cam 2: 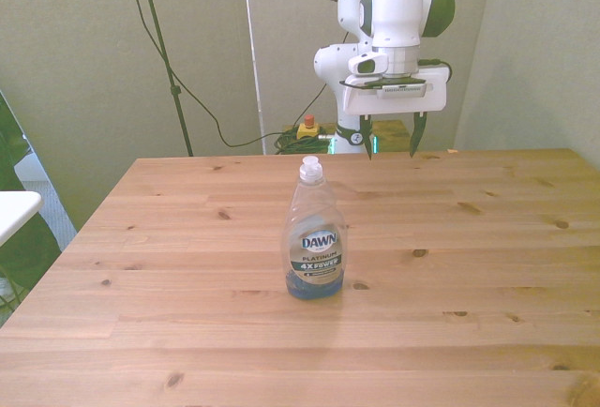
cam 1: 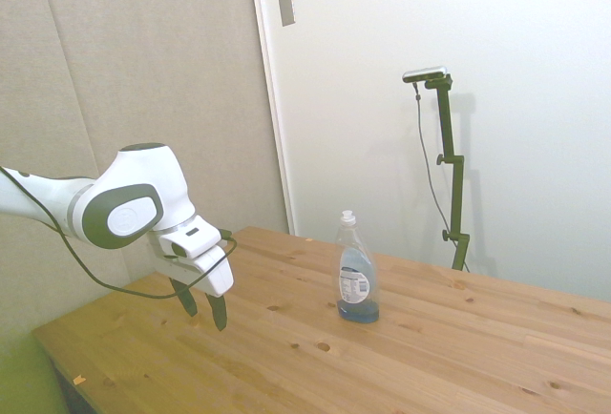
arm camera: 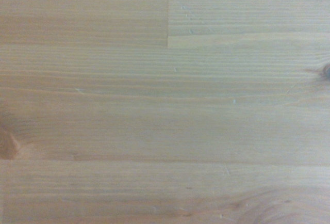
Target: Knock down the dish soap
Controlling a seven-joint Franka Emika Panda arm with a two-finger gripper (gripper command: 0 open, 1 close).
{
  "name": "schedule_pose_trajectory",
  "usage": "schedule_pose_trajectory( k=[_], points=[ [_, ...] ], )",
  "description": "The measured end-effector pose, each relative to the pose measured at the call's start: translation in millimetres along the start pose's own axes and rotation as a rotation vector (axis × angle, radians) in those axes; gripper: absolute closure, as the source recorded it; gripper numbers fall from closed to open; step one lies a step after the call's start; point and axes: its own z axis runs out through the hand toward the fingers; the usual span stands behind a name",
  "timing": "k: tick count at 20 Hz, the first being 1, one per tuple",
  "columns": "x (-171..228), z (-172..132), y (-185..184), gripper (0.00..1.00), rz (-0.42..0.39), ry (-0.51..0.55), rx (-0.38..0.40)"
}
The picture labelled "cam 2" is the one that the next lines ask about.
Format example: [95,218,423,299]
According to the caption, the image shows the white side table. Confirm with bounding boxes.
[0,190,44,248]

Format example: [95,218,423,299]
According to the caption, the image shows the white vertical wall strip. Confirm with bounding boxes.
[240,0,268,157]

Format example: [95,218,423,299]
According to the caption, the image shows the yellow emergency stop button box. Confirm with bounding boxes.
[296,114,321,142]

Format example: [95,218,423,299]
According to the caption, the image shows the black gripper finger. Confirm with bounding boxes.
[409,112,429,159]
[359,114,374,161]

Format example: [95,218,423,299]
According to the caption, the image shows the black cable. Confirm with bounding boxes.
[115,0,329,149]

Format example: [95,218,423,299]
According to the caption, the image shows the coiled dark cable bundle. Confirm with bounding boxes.
[273,128,335,156]

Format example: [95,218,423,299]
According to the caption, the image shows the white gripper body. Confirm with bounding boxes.
[340,65,449,117]

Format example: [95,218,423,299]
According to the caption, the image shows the black camera stand pole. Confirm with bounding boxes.
[132,0,195,158]

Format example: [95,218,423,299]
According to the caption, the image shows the clear Dawn dish soap bottle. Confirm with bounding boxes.
[280,155,348,301]

